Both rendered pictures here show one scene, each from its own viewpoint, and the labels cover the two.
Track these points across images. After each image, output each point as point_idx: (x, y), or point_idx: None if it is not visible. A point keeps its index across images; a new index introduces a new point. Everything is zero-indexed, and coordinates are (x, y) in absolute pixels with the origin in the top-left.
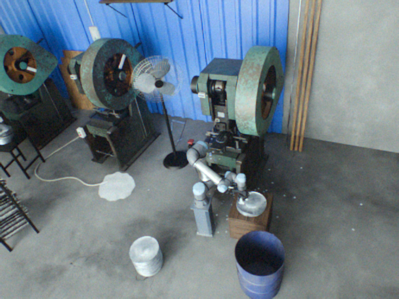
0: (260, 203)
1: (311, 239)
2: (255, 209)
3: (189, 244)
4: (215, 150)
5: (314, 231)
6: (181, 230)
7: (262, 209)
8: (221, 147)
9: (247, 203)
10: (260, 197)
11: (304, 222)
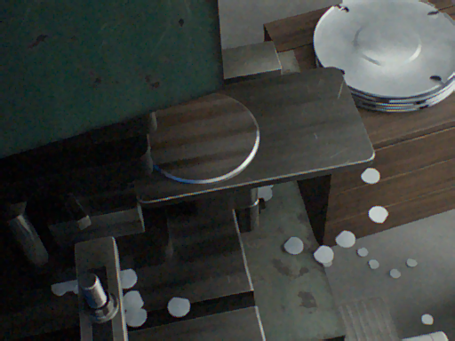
0: (363, 15)
1: (283, 3)
2: (407, 18)
3: None
4: (261, 240)
5: (248, 5)
6: None
7: (387, 1)
8: (310, 83)
9: (406, 52)
10: (331, 29)
11: (231, 38)
